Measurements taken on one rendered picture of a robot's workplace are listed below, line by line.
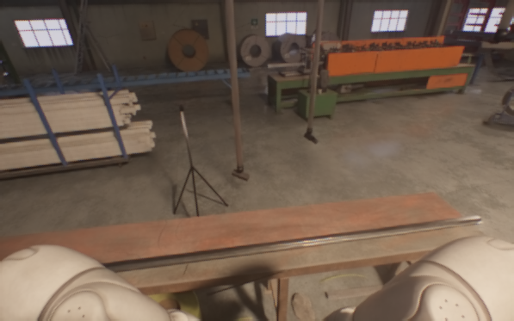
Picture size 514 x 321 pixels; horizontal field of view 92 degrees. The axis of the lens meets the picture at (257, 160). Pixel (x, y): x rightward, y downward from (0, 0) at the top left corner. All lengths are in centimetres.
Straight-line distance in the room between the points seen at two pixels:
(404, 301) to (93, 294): 42
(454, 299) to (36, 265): 62
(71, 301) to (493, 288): 59
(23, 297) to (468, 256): 69
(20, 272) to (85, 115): 346
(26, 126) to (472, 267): 427
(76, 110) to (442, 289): 390
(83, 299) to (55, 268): 12
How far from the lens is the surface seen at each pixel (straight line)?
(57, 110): 406
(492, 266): 55
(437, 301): 43
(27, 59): 1465
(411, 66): 720
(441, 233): 181
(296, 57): 1204
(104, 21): 1341
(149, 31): 1291
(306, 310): 217
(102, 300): 43
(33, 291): 54
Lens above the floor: 190
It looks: 30 degrees down
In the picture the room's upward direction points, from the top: 2 degrees counter-clockwise
